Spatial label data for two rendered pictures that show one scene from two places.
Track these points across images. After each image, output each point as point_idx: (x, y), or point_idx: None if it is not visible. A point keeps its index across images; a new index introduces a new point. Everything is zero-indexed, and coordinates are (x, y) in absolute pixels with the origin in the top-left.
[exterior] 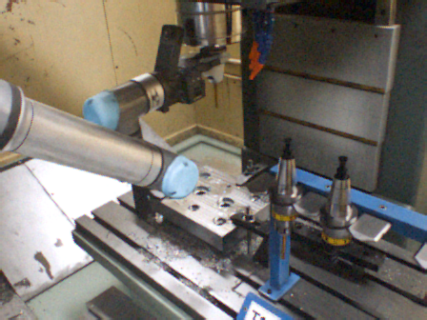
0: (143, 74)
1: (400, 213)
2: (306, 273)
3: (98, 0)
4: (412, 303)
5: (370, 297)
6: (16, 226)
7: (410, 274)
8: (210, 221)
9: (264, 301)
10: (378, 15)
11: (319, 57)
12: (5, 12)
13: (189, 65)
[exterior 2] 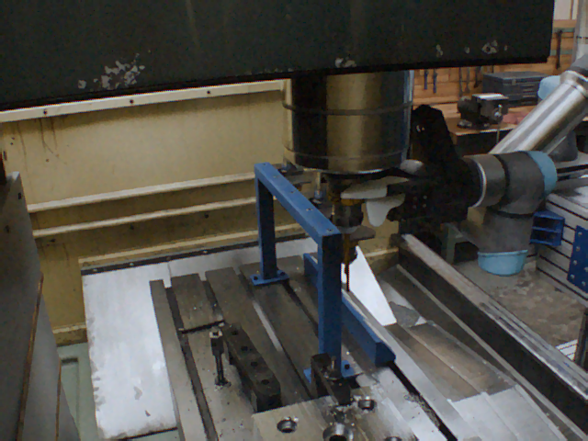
0: (479, 156)
1: (287, 187)
2: (290, 377)
3: None
4: None
5: (257, 339)
6: None
7: (198, 341)
8: (380, 409)
9: (368, 331)
10: (5, 163)
11: (18, 305)
12: None
13: (407, 161)
